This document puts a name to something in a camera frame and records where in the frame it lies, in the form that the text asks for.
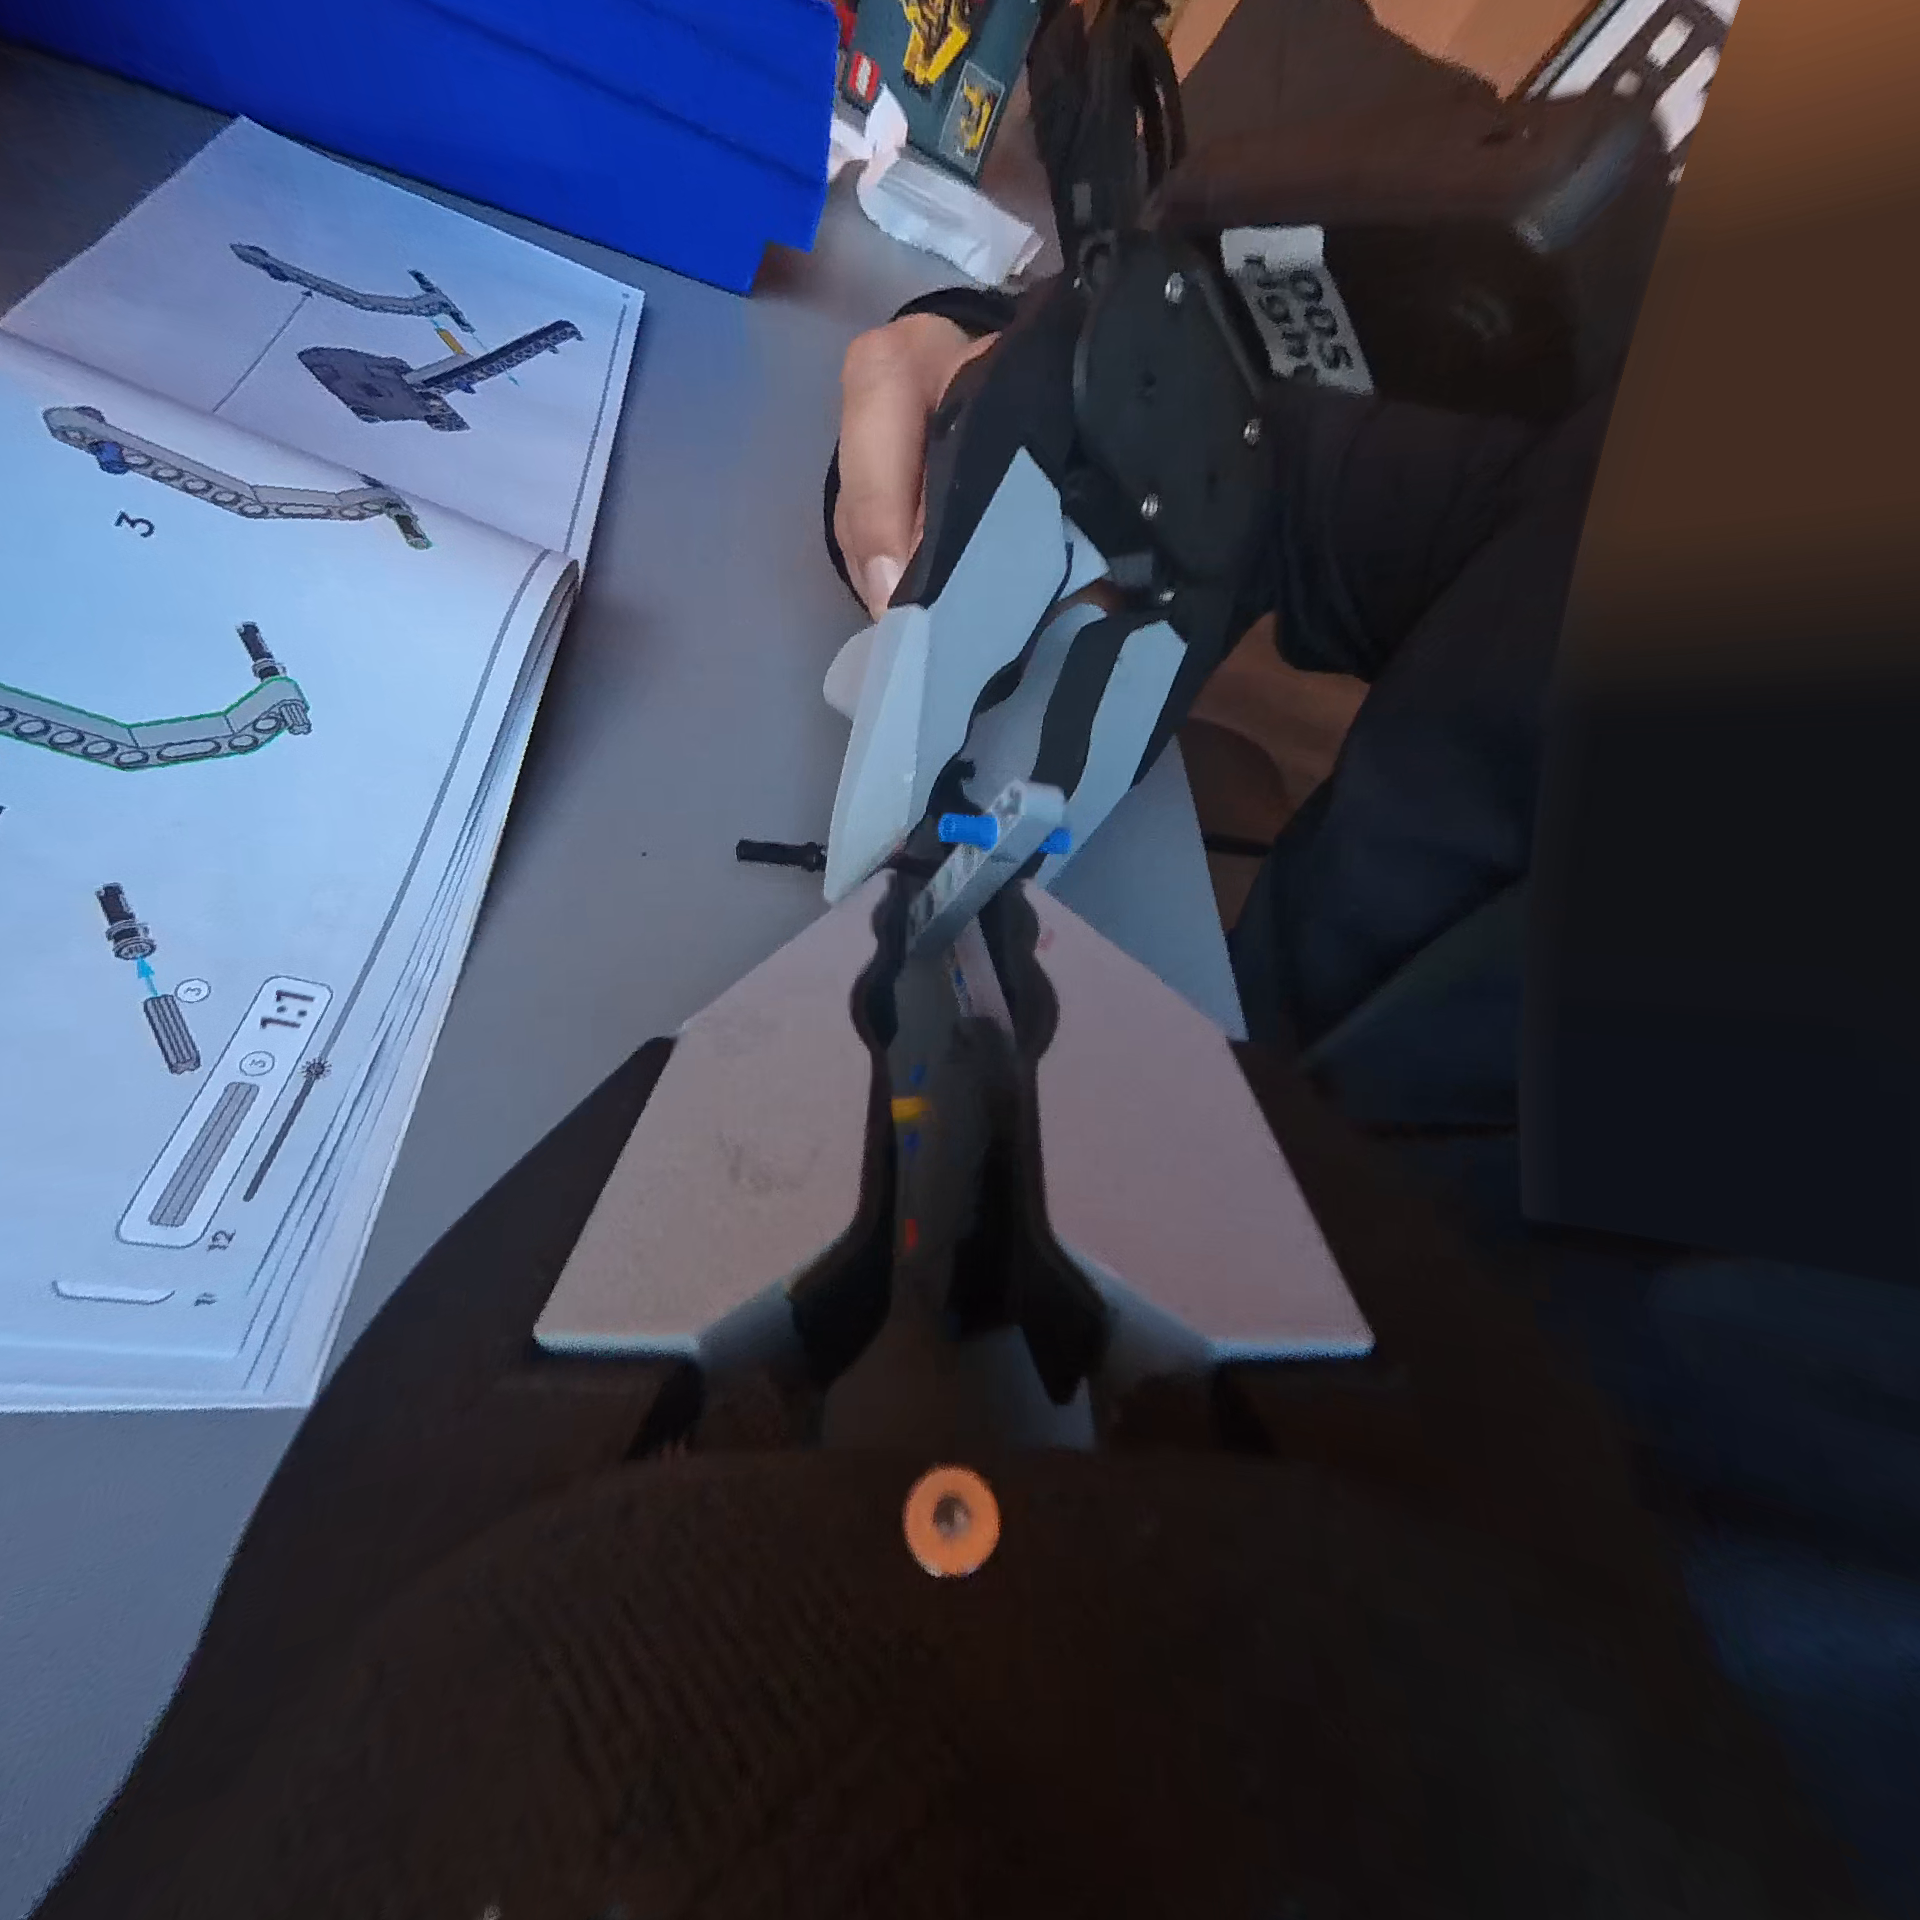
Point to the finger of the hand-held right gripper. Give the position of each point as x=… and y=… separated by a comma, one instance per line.
x=1149, y=705
x=901, y=735

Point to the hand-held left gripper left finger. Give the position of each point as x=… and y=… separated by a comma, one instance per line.
x=721, y=1171

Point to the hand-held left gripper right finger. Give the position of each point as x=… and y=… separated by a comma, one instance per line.
x=1170, y=1171

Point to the blue lego pin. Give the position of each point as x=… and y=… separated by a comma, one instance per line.
x=967, y=826

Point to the grey lego beam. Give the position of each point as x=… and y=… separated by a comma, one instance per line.
x=1009, y=845

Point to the black lego pin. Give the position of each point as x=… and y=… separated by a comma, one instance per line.
x=779, y=855

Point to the person's right hand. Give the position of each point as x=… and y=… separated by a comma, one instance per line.
x=885, y=452

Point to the clear plastic bag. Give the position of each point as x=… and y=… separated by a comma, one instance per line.
x=960, y=218

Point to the toy box yellow vehicle print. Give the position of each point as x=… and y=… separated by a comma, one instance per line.
x=938, y=76

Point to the open instruction booklet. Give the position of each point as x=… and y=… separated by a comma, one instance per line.
x=301, y=751

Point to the blue plastic bin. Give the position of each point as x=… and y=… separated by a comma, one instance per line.
x=525, y=119

